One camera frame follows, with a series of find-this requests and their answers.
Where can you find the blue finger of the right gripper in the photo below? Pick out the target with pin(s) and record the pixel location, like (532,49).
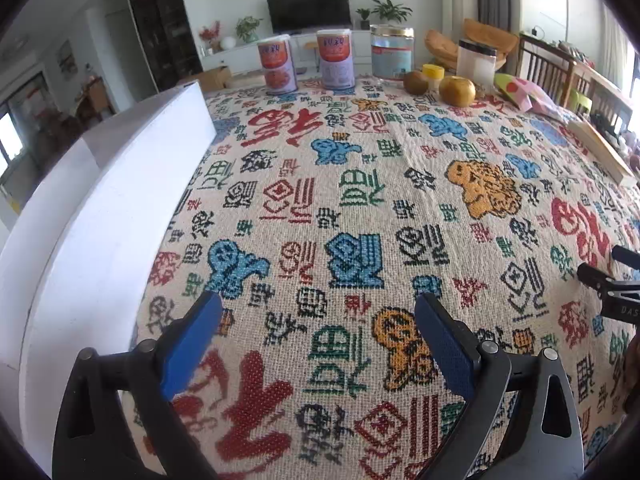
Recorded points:
(626,256)
(605,285)

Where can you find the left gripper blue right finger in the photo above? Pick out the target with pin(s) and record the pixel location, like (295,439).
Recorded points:
(542,439)

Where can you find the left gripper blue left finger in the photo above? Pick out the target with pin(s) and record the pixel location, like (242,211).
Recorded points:
(92,438)

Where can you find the white foam box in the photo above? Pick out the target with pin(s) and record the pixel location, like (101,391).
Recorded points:
(75,264)

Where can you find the patterned woven tablecloth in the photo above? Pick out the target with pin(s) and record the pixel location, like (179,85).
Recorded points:
(318,217)

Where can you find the wooden chair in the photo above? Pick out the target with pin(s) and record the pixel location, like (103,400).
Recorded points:
(559,74)

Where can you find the pink fruit snack bag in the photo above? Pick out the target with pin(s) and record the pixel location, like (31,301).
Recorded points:
(528,97)

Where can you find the yellow pear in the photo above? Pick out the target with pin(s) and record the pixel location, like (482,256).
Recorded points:
(457,91)

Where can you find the black lid clear jar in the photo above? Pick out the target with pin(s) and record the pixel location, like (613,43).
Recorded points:
(477,62)

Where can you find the small yellow lid jar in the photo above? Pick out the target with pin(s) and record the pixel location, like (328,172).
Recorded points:
(434,75)

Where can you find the brown kiwi fruit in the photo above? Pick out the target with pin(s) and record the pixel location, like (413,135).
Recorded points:
(416,83)

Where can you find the orange cushion chair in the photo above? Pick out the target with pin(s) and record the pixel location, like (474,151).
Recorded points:
(445,50)

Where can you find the cardboard box on floor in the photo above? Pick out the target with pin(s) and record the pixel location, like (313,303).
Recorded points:
(210,80)

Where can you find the left orange label can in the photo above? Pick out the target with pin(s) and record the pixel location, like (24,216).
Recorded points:
(277,64)

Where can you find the orange label can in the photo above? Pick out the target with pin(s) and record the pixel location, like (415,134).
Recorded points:
(277,64)
(336,63)

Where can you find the gold lid clear jar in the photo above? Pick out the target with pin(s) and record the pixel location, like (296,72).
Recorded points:
(392,50)

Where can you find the black glass cabinet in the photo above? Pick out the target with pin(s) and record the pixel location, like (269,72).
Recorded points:
(167,41)

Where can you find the red flower vase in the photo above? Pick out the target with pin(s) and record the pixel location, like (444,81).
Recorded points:
(210,35)

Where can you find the white tv cabinet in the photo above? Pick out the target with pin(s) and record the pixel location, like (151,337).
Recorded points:
(245,58)

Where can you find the right orange label can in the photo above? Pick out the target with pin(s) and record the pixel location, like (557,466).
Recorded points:
(336,63)

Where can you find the potted green plant left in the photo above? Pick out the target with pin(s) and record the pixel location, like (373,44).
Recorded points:
(246,29)

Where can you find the potted green plant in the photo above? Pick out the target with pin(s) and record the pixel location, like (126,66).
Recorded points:
(389,12)
(246,29)

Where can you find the potted green plant right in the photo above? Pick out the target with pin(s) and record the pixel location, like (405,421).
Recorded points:
(389,12)

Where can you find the black television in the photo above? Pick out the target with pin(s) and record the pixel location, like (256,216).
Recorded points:
(302,15)

